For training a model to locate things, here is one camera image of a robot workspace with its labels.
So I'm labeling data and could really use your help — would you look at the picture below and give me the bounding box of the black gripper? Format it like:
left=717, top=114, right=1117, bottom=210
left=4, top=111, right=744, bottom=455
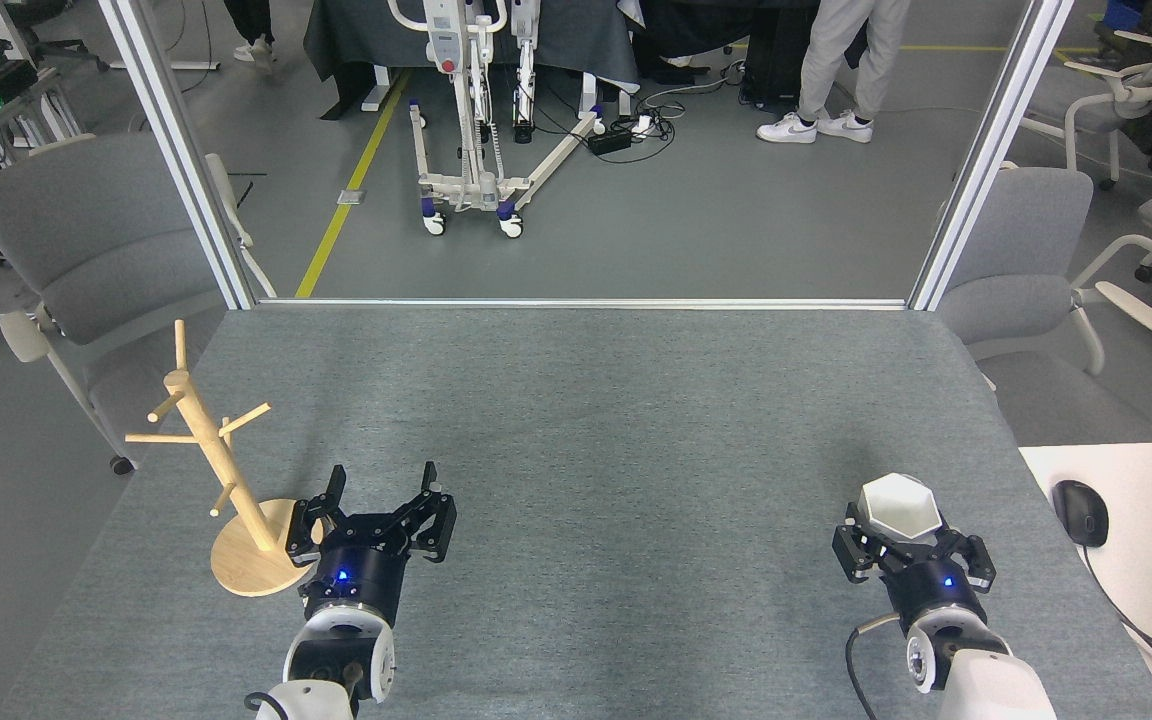
left=832, top=503, right=998, bottom=634
left=285, top=461, right=457, bottom=620

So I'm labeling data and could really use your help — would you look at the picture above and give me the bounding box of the white hexagonal cup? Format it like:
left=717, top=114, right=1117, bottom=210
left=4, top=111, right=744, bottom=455
left=857, top=473, right=943, bottom=547

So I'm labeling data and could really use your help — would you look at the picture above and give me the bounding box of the wooden cup rack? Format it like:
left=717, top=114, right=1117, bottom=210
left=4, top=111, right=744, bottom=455
left=125, top=320, right=325, bottom=598

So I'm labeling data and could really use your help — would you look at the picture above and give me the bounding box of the black computer mouse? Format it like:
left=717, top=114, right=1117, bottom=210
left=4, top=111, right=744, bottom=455
left=1052, top=480, right=1110, bottom=549

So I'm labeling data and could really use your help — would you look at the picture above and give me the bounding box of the grey upholstered chair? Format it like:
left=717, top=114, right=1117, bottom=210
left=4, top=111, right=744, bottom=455
left=0, top=133, right=277, bottom=476
left=936, top=160, right=1152, bottom=393

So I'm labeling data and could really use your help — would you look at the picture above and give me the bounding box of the white stand on wheels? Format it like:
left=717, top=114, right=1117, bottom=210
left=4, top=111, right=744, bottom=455
left=386, top=0, right=605, bottom=239

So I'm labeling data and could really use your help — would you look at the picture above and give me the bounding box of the table with dark cloth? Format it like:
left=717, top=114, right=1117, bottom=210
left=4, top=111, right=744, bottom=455
left=304, top=0, right=639, bottom=121

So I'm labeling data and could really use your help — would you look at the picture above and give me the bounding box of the person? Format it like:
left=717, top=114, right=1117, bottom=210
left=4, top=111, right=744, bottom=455
left=224, top=0, right=278, bottom=67
left=756, top=0, right=912, bottom=145

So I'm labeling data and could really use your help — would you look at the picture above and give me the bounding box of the white office chair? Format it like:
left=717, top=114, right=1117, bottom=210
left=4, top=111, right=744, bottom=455
left=1021, top=8, right=1152, bottom=191

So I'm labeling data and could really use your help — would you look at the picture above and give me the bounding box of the equipment cart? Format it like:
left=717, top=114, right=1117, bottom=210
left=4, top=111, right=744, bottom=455
left=0, top=45, right=83, bottom=171

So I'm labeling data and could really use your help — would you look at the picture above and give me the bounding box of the black mouse cable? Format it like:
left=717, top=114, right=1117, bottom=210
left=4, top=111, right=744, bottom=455
left=1081, top=545, right=1152, bottom=701

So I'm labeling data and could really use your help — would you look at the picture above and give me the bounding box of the silver frame rail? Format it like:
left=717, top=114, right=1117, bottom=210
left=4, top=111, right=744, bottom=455
left=258, top=297, right=912, bottom=311

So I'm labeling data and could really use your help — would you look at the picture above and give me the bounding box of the silver frame post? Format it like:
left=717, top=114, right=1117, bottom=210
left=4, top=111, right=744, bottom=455
left=908, top=0, right=1077, bottom=311
left=98, top=0, right=259, bottom=311

